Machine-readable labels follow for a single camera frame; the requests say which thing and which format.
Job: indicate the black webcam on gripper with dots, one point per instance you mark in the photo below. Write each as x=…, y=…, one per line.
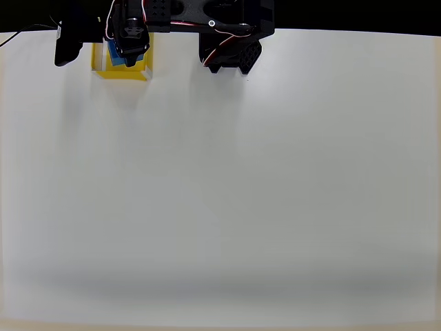
x=67, y=34

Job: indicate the blue block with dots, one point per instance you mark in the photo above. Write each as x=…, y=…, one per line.
x=117, y=60

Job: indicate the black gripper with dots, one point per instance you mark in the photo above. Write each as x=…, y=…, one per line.
x=131, y=43

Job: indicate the yellow open box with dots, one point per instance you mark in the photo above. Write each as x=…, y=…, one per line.
x=120, y=73

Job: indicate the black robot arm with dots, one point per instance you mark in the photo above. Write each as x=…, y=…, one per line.
x=237, y=31

